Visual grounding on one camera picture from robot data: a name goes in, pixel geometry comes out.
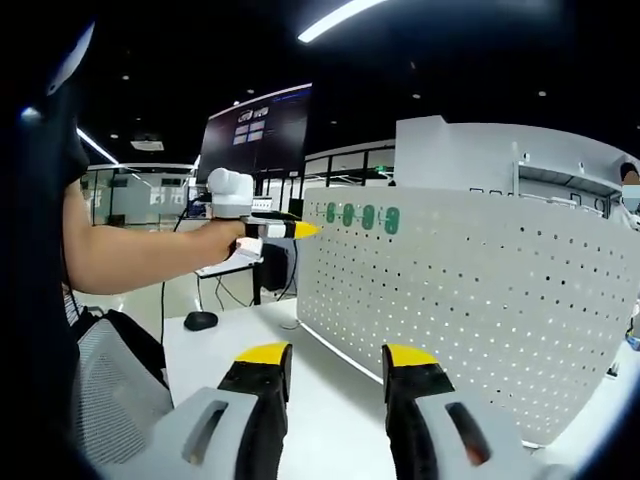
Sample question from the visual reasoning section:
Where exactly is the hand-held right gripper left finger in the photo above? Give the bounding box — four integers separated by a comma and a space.
147, 341, 294, 480

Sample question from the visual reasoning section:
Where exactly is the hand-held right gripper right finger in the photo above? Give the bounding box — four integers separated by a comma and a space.
382, 343, 531, 480

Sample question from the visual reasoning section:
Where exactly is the white perforated mounting plate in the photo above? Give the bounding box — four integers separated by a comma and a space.
295, 187, 640, 446

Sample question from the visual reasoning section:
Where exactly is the person's left hand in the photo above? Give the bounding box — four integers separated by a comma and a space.
199, 222, 246, 264

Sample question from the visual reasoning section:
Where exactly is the black computer box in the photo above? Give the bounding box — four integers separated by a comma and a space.
259, 243, 292, 292

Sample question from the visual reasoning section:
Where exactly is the white side desk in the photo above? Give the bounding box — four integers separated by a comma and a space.
193, 249, 265, 307

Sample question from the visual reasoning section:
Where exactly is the black computer mouse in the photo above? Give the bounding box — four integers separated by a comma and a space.
183, 310, 219, 333

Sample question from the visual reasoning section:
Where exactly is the ceiling light strip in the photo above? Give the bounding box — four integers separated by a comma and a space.
297, 0, 376, 44
77, 127, 121, 166

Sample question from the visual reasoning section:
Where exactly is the dark cloth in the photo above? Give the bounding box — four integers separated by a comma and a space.
102, 308, 170, 389

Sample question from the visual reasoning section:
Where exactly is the white mesh office chair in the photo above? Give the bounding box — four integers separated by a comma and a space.
74, 317, 174, 466

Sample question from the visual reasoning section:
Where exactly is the white partition panel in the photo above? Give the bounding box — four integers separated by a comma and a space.
394, 114, 640, 211

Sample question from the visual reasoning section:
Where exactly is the person's dark shirt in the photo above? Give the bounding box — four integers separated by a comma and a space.
0, 74, 89, 401

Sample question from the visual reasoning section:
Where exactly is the white chest-worn device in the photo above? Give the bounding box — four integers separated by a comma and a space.
46, 21, 97, 97

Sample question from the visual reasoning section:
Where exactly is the grey metal shelf rack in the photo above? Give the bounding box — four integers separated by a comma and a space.
512, 142, 619, 216

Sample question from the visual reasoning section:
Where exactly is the large dark wall screen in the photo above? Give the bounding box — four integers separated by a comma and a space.
196, 82, 315, 187

